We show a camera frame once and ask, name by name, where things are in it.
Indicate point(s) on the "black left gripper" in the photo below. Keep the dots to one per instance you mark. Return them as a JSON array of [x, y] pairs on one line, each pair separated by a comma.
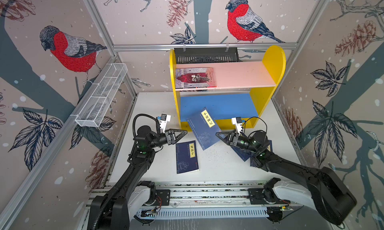
[[172, 132]]

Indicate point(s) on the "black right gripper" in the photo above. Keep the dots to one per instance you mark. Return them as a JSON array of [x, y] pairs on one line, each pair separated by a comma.
[[234, 139]]

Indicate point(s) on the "navy book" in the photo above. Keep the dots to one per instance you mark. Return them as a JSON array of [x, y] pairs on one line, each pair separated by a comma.
[[186, 157], [243, 154], [270, 147], [204, 128]]

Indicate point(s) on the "red illustrated book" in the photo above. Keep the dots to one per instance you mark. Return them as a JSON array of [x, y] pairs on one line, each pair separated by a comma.
[[189, 78]]

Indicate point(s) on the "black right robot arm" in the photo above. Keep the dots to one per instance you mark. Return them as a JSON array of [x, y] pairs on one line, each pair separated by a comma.
[[319, 189]]

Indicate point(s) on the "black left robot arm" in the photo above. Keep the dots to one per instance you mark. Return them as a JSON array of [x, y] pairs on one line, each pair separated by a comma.
[[116, 209]]

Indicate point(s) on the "yellow shelf with coloured boards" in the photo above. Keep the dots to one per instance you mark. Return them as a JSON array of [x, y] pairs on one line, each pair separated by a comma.
[[243, 89]]

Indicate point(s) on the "black perforated tray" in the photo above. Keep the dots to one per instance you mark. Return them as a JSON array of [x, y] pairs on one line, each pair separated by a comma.
[[206, 55]]

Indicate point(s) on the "aluminium top crossbar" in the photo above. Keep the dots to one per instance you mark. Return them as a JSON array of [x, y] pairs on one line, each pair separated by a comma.
[[167, 47]]

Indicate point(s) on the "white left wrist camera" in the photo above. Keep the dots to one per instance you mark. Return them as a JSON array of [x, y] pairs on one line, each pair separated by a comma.
[[163, 120]]

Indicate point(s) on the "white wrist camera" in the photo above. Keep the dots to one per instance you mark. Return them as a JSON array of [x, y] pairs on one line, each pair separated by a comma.
[[238, 123], [163, 120]]

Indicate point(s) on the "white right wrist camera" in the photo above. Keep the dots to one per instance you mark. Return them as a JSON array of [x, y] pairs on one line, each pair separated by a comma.
[[238, 123]]

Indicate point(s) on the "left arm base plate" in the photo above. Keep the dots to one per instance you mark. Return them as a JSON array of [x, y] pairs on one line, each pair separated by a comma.
[[162, 198]]

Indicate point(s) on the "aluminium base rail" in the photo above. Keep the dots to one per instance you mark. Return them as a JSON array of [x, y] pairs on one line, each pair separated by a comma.
[[206, 200]]

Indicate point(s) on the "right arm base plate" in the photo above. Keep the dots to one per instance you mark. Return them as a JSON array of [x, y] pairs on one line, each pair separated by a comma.
[[261, 196]]

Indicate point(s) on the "white wire mesh basket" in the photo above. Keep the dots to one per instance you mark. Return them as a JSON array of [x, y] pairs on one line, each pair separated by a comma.
[[99, 102]]

